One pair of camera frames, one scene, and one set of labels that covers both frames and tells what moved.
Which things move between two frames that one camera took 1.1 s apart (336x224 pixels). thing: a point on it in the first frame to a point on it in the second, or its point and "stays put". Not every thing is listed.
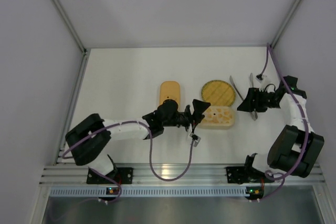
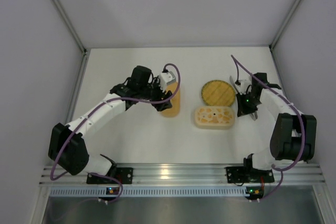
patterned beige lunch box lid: [220, 116] stays put
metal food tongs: [254, 114] stays put
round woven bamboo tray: [218, 93] stays put
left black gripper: [189, 116] to [163, 98]
